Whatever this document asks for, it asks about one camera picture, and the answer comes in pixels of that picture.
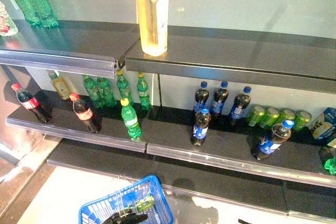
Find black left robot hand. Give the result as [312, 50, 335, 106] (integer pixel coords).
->
[101, 207, 149, 224]

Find metal wire basket handle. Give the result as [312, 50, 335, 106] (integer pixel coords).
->
[117, 175, 138, 219]

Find blue plastic shopping basket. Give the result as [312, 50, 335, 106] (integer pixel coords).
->
[79, 175, 174, 224]

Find green drink can in basket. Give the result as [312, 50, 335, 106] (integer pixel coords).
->
[134, 195, 155, 212]

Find blue drink carton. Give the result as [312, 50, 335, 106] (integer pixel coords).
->
[310, 107, 336, 146]

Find black bottom shelf board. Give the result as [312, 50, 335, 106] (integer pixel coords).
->
[46, 139, 336, 222]

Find black middle shelf board long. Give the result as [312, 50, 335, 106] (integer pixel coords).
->
[145, 105, 336, 189]

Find cola bottle blue cap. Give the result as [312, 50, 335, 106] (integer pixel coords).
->
[193, 81, 211, 114]
[250, 119, 295, 161]
[190, 108, 212, 146]
[209, 80, 230, 120]
[227, 86, 253, 126]

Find black middle shelf board short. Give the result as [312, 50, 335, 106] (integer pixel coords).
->
[5, 89, 161, 154]

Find green soda bottle yellow cap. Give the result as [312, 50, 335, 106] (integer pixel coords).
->
[120, 98, 143, 141]
[136, 72, 152, 111]
[116, 69, 135, 108]

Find green plastic bottle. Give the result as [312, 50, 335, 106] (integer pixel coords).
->
[323, 156, 336, 176]

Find cola bottle red cap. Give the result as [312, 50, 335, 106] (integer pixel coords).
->
[10, 83, 53, 124]
[69, 93, 102, 134]

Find small yellow tea bottle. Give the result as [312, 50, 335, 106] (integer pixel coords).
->
[48, 70, 77, 101]

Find dark shelf board steel edge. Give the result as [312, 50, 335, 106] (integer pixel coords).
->
[124, 25, 336, 95]

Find dark shelf board with clear strip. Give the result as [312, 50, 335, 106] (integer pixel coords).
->
[0, 19, 142, 79]

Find large yellow tea bottle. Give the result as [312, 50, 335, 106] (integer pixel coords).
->
[135, 0, 170, 57]

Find clear bottle red label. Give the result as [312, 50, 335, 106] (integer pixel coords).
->
[0, 1, 19, 37]

